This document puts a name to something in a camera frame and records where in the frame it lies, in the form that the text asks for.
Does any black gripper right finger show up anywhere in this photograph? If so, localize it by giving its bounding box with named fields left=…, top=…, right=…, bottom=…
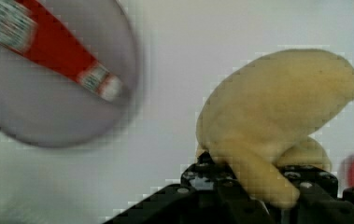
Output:
left=279, top=165, right=354, bottom=224

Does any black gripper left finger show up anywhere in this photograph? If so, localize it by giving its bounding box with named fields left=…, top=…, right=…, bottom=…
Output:
left=104, top=152, right=276, bottom=224

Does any yellow plush banana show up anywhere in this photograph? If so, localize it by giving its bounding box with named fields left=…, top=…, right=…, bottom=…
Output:
left=196, top=49, right=354, bottom=209

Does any pink round plate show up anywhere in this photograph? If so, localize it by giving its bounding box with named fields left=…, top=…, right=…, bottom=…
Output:
left=0, top=0, right=141, bottom=147

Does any red ketchup bottle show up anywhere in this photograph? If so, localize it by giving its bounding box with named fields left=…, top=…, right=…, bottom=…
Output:
left=0, top=0, right=126, bottom=102

